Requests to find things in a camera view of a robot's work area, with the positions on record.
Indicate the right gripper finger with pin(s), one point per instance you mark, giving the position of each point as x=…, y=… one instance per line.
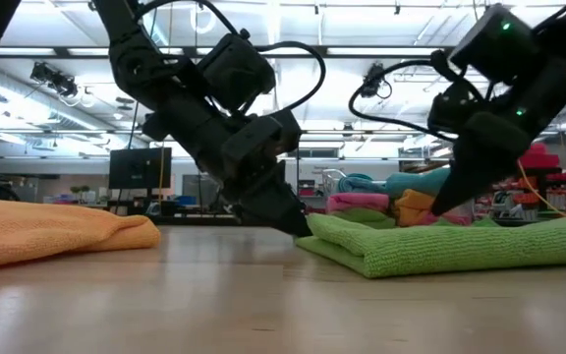
x=465, y=182

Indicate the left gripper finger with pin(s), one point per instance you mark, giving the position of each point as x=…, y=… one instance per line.
x=273, y=211

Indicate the blue microfiber towel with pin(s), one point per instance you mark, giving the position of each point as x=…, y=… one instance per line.
x=359, y=184
x=415, y=182

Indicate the green microfiber towel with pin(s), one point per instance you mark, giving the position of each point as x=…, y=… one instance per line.
x=460, y=246
x=361, y=216

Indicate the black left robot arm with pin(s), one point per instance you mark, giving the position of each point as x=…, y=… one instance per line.
x=140, y=74

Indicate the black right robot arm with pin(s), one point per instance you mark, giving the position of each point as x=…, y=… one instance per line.
x=533, y=59

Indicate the clear plastic bin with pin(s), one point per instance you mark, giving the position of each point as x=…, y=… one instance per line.
x=329, y=179

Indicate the blue crate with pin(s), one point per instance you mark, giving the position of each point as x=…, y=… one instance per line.
x=185, y=200

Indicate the red stacked bins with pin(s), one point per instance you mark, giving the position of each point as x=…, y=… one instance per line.
x=541, y=159

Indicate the black shelf table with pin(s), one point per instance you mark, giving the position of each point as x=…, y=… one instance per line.
x=553, y=187

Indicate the black ceiling device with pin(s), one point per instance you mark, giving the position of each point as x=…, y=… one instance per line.
x=372, y=81
x=54, y=78

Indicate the dark ceiling disc fixture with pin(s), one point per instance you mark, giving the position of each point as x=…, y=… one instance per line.
x=125, y=100

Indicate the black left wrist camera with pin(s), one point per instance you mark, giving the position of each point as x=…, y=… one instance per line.
x=258, y=137

